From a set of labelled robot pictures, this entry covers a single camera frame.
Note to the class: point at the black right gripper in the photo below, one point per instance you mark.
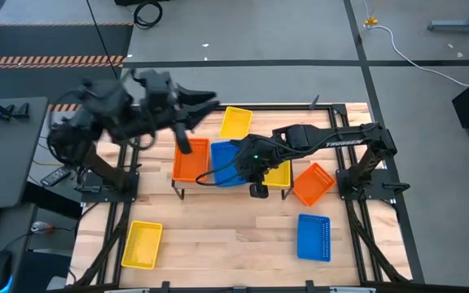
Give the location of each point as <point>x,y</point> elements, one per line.
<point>259,160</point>

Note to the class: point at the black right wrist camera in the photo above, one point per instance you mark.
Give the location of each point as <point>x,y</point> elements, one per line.
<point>259,191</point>

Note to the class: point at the black metal table frame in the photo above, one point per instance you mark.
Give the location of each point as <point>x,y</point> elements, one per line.
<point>283,108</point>

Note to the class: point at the yellow plastic basket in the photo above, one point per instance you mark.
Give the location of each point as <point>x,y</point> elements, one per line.
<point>141,244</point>
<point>279,177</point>
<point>235,122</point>

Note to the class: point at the yellow floor fitting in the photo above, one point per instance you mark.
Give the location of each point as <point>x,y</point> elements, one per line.
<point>371,21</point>

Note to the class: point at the black table clamp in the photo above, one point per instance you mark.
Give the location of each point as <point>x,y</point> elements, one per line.
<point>309,286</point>
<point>165,287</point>
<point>314,102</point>

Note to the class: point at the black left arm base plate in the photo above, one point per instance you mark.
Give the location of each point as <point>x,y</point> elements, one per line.
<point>96,197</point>

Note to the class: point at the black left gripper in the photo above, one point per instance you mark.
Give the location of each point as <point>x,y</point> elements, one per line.
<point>159,95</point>

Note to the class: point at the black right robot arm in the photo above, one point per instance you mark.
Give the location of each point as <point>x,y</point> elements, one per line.
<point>340,140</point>

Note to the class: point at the black floor mat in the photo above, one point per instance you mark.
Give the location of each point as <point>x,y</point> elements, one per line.
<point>35,40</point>

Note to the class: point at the orange plastic basket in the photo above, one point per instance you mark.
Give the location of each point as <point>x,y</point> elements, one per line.
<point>194,167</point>
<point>314,185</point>

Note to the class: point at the white red plug device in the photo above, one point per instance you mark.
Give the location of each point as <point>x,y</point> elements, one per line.
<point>39,227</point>

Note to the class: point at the black desk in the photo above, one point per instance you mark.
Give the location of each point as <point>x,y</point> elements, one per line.
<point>6,163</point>

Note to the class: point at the dark grey keyboard desk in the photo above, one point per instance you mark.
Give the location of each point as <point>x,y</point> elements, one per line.
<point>10,219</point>

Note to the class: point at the black monitor stand foot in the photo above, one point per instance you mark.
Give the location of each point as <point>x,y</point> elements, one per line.
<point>22,110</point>

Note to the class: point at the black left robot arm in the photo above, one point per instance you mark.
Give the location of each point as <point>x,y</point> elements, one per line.
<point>104,106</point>

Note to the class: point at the blue plastic basket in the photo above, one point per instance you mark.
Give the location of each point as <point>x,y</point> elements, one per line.
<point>314,238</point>
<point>222,163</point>

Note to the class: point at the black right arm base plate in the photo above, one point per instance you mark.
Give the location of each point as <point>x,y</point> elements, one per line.
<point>385,191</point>

